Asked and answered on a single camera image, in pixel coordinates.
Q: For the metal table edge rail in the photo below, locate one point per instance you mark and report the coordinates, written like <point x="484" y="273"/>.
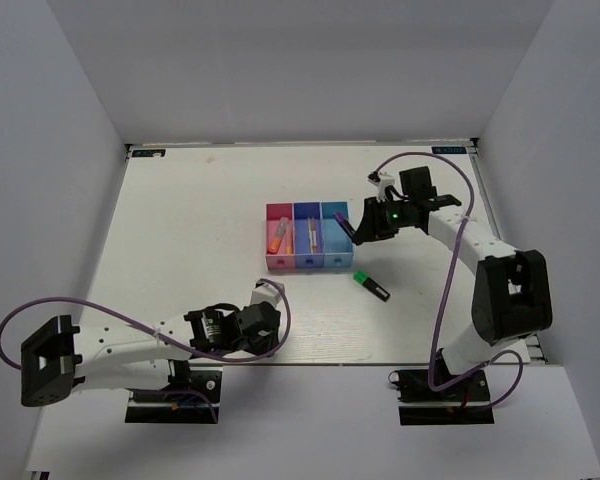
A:
<point x="511" y="298"/>

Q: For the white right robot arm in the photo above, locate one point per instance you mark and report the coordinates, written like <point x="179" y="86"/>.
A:
<point x="446" y="367"/>

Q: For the pink plastic bin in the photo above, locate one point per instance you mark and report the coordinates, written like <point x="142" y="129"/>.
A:
<point x="280" y="251"/>

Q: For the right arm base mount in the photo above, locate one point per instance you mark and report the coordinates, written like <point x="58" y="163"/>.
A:
<point x="466" y="403"/>

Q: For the green cap black highlighter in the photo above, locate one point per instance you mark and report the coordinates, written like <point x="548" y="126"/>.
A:
<point x="371" y="285"/>

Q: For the right corner label sticker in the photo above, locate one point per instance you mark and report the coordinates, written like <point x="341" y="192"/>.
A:
<point x="449" y="150"/>

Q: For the purple cap black highlighter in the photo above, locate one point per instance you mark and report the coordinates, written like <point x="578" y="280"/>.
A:
<point x="345" y="225"/>

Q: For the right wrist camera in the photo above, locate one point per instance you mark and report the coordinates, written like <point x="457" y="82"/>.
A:
<point x="384" y="183"/>

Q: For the purple-blue plastic bin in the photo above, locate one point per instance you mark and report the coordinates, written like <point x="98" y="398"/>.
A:
<point x="303" y="257"/>

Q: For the pink thin pen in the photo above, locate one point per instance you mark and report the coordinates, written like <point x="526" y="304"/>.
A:
<point x="316" y="237"/>

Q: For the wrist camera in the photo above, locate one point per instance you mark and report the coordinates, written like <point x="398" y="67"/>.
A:
<point x="271" y="293"/>
<point x="384" y="183"/>

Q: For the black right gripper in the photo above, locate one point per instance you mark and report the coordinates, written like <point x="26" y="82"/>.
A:
<point x="372" y="226"/>

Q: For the corner label sticker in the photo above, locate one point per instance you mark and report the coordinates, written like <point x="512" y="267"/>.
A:
<point x="148" y="153"/>
<point x="449" y="150"/>

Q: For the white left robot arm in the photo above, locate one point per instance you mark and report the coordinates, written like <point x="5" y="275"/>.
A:
<point x="60" y="357"/>

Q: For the light blue plastic bin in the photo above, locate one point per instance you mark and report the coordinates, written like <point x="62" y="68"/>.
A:
<point x="338" y="248"/>

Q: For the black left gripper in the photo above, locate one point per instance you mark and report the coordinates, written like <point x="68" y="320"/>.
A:
<point x="269" y="344"/>

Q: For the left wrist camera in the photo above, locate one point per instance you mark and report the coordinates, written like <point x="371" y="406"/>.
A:
<point x="271" y="293"/>

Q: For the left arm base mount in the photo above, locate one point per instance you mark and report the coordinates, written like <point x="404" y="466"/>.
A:
<point x="193" y="397"/>

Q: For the left corner label sticker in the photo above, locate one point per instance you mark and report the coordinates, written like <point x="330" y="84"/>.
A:
<point x="148" y="153"/>

